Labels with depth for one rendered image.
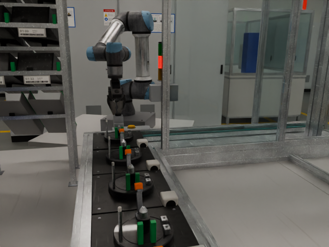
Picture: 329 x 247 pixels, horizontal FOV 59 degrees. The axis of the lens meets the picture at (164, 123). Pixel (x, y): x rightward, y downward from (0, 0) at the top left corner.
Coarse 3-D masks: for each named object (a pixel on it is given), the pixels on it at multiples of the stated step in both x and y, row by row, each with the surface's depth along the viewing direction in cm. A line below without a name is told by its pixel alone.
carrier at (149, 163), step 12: (108, 144) 107; (96, 156) 116; (108, 156) 111; (120, 156) 108; (132, 156) 111; (144, 156) 116; (96, 168) 105; (108, 168) 105; (120, 168) 105; (144, 168) 105; (156, 168) 105
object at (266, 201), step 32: (0, 160) 139; (32, 160) 140; (64, 160) 140; (0, 192) 109; (32, 192) 110; (64, 192) 110; (192, 192) 111; (224, 192) 111; (256, 192) 111; (288, 192) 112; (320, 192) 112; (0, 224) 90; (32, 224) 90; (64, 224) 90; (224, 224) 91; (256, 224) 91; (288, 224) 91; (320, 224) 92
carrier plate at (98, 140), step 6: (132, 132) 148; (138, 132) 148; (96, 138) 138; (102, 138) 138; (138, 138) 139; (96, 144) 130; (102, 144) 130; (114, 144) 130; (126, 144) 130; (132, 144) 131
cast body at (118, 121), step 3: (117, 114) 133; (120, 114) 134; (114, 117) 132; (117, 117) 132; (120, 117) 133; (114, 120) 132; (117, 120) 133; (120, 120) 133; (114, 123) 132; (117, 123) 133; (120, 123) 133; (123, 123) 133; (114, 126) 133; (117, 126) 133; (120, 126) 133; (123, 126) 134; (117, 129) 133
